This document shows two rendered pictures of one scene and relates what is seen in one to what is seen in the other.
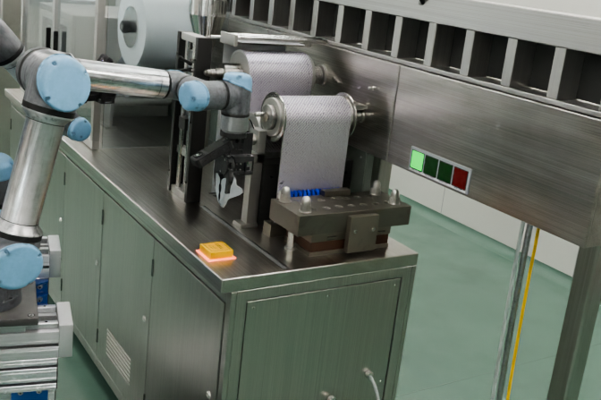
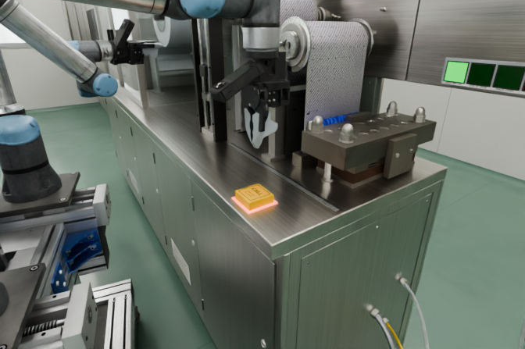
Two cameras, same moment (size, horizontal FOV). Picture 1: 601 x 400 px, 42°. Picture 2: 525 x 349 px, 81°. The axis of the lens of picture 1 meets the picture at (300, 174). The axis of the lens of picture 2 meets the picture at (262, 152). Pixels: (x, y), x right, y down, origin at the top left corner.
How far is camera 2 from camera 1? 146 cm
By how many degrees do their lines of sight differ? 7
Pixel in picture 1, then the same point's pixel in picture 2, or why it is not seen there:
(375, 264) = (416, 186)
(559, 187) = not seen: outside the picture
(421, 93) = not seen: outside the picture
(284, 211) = (322, 143)
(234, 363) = (291, 322)
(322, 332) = (369, 261)
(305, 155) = (328, 82)
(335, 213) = (378, 139)
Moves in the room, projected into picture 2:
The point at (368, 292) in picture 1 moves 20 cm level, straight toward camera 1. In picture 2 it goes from (408, 212) to (437, 261)
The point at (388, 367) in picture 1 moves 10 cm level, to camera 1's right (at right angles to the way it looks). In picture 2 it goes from (415, 268) to (444, 268)
